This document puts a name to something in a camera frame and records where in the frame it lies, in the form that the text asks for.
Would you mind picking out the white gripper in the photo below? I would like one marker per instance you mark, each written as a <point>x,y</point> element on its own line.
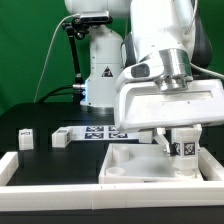
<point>141,106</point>

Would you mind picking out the white square tabletop tray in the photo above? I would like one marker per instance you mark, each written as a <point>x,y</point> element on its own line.
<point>140,163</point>

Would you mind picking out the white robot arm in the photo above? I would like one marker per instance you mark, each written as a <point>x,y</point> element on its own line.
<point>142,56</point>

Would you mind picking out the AprilTag marker sheet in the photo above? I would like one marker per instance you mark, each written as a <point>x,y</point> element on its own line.
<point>100,132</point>

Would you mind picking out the white U-shaped fence wall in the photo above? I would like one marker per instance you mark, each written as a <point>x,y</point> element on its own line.
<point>208,192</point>

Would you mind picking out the grey camera on mount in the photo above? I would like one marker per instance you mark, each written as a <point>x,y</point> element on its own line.
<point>94,17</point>

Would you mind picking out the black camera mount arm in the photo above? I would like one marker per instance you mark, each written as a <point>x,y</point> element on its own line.
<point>76,31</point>

